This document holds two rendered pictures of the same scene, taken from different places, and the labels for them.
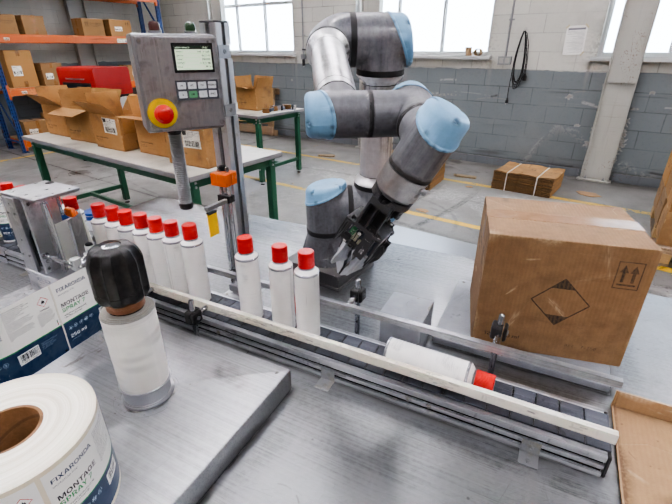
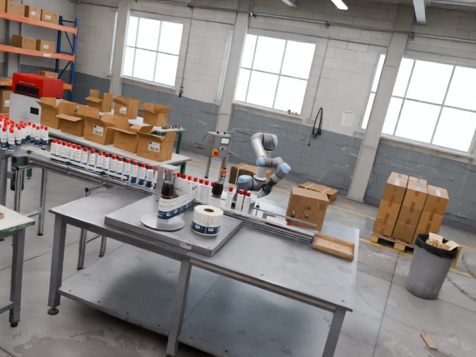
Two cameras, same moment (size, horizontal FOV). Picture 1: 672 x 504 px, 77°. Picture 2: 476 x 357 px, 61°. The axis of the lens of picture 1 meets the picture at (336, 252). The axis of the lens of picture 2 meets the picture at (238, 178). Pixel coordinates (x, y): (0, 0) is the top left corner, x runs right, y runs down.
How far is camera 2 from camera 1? 2.48 m
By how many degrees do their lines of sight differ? 16
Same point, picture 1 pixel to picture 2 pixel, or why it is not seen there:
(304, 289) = (247, 201)
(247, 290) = (229, 201)
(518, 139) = (314, 168)
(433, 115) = (284, 166)
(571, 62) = (345, 129)
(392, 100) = (275, 161)
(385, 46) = (270, 143)
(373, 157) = (261, 171)
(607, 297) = (317, 212)
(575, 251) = (311, 200)
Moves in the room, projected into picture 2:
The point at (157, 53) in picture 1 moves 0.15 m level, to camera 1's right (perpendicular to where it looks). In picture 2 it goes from (218, 139) to (236, 142)
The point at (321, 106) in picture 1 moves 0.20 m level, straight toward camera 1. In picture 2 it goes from (262, 160) to (268, 167)
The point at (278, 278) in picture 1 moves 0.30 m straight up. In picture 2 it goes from (240, 198) to (247, 162)
